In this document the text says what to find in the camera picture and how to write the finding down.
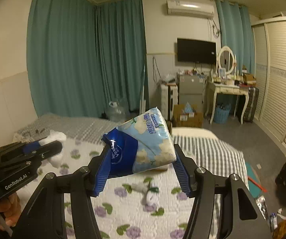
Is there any floral quilted blanket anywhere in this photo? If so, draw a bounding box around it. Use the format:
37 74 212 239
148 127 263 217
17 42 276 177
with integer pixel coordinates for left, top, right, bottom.
13 133 224 239

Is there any teal curtain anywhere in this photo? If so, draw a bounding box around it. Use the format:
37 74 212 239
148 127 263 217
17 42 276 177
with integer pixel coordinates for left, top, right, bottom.
27 0 147 117
215 0 255 73

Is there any white dressing table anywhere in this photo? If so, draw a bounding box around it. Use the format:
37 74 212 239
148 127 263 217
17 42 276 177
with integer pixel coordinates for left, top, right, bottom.
205 81 249 124

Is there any black wall television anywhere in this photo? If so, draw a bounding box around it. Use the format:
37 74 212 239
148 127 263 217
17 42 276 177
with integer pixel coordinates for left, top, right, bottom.
177 38 217 65

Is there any blue white tissue pack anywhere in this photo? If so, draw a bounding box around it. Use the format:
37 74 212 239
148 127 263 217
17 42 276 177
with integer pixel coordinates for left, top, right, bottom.
102 107 176 178

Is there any white oval vanity mirror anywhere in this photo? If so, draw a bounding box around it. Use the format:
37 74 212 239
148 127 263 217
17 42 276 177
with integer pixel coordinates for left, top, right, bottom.
217 46 236 76

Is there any blue laundry basket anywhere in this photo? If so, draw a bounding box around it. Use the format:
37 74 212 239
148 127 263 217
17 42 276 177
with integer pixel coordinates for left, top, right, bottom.
213 104 231 124

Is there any person's left hand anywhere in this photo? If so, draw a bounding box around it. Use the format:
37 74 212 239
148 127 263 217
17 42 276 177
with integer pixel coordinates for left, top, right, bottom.
0 193 21 231

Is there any white air conditioner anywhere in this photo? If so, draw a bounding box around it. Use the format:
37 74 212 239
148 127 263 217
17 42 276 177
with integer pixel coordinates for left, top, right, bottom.
166 0 214 19

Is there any white floor mop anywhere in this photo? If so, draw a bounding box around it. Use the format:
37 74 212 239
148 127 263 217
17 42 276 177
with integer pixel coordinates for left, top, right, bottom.
139 65 146 114

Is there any white flower plush toy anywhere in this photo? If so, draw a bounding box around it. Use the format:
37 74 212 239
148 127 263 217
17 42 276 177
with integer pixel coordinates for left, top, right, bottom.
131 182 159 206

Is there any white suitcase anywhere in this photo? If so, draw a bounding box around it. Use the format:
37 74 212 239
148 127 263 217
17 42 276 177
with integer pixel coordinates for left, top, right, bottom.
159 84 178 121

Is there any grey checked bed sheet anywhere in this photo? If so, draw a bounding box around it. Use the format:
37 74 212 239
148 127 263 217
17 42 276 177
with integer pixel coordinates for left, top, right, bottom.
13 114 247 181

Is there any dark striped suitcase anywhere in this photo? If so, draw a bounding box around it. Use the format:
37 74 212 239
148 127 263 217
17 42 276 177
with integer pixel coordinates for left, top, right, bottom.
243 87 259 122

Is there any teal curtain right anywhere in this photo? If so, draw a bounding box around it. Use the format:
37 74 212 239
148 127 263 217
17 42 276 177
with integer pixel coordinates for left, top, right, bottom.
215 0 255 73

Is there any white louvred wardrobe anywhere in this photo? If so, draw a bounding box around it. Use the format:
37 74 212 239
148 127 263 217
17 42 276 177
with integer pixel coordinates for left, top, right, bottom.
252 16 286 155

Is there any clear water jug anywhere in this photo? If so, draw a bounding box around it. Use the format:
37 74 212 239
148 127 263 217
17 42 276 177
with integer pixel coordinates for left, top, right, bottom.
105 101 126 122

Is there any teal curtain left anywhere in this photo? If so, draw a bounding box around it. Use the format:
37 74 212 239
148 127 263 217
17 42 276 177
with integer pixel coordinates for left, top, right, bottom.
27 0 147 117

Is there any grey mini fridge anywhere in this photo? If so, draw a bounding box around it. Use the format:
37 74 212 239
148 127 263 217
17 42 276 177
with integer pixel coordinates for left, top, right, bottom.
178 74 206 112

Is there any cardboard box on floor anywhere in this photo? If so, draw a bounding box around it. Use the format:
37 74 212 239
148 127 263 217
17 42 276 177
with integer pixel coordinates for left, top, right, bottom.
172 104 204 128

